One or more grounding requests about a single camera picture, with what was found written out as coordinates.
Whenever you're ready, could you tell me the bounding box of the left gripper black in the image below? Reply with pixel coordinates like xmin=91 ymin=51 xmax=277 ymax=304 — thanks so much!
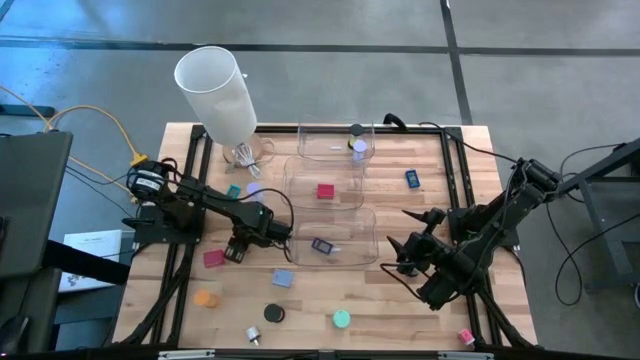
xmin=225 ymin=219 xmax=294 ymax=265

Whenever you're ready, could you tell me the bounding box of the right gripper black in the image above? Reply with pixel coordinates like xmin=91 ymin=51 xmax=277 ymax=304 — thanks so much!
xmin=387 ymin=208 xmax=446 ymax=274

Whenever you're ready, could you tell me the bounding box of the crimson pink wall charger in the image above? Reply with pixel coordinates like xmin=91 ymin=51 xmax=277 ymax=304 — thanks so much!
xmin=202 ymin=248 xmax=227 ymax=269

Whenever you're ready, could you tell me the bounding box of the light blue wall charger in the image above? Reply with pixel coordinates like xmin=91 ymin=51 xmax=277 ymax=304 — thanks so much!
xmin=271 ymin=268 xmax=296 ymax=289

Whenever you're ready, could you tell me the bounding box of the clear plastic bin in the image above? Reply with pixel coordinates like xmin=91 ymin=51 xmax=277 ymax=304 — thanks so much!
xmin=288 ymin=207 xmax=380 ymax=268
xmin=296 ymin=118 xmax=376 ymax=162
xmin=282 ymin=155 xmax=366 ymax=211

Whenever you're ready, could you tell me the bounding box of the orange capped sand timer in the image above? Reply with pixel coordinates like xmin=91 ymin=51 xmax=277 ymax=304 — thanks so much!
xmin=192 ymin=288 xmax=221 ymax=309

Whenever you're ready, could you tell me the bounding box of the black capped red sand timer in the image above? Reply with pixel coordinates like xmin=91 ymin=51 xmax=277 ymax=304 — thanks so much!
xmin=263 ymin=303 xmax=286 ymax=324

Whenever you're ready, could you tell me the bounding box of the black capped yellow sand timer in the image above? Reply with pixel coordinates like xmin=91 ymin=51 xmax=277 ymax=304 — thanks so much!
xmin=348 ymin=123 xmax=366 ymax=150

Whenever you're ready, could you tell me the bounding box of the white printed booklet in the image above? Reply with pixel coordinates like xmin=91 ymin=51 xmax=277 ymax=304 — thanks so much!
xmin=58 ymin=228 xmax=124 ymax=294

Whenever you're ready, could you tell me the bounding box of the black diagonal bar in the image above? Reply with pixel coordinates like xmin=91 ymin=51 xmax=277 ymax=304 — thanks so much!
xmin=42 ymin=238 xmax=132 ymax=287

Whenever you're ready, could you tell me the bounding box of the white shade table lamp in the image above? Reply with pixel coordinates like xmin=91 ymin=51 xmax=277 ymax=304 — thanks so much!
xmin=173 ymin=45 xmax=277 ymax=169

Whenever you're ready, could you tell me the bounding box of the black metal side stand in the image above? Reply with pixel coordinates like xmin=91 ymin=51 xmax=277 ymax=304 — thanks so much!
xmin=552 ymin=137 xmax=640 ymax=296

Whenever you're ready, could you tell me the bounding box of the dark grey equipment cart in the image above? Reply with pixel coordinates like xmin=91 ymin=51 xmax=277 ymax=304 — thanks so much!
xmin=0 ymin=130 xmax=75 ymax=354

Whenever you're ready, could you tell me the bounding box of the black floor bar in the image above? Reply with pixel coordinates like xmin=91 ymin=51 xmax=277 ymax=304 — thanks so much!
xmin=0 ymin=103 xmax=56 ymax=118

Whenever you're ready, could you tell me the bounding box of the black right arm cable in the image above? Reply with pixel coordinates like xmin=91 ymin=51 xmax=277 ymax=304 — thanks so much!
xmin=378 ymin=262 xmax=441 ymax=304

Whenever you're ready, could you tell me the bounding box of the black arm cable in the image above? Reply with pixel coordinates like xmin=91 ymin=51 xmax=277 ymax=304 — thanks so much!
xmin=227 ymin=187 xmax=297 ymax=264
xmin=378 ymin=262 xmax=441 ymax=304

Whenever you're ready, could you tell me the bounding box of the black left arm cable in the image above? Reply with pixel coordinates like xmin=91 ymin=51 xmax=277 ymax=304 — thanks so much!
xmin=227 ymin=187 xmax=297 ymax=264

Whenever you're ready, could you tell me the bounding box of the black aluminium table frame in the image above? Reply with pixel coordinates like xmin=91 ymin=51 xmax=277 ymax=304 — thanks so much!
xmin=112 ymin=123 xmax=540 ymax=352

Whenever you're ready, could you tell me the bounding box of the silver metal bracket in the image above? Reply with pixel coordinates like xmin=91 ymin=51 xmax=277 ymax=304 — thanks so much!
xmin=438 ymin=351 xmax=494 ymax=360
xmin=158 ymin=349 xmax=216 ymax=360

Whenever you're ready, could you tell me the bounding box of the black power cable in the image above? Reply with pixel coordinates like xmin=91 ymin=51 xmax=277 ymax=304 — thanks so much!
xmin=382 ymin=112 xmax=521 ymax=166

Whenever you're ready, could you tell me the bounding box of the black floor cable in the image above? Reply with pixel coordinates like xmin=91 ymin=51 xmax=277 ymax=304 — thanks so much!
xmin=546 ymin=142 xmax=640 ymax=309

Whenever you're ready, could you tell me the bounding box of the yellow cable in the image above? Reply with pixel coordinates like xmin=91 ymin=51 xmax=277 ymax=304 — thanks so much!
xmin=0 ymin=84 xmax=146 ymax=166

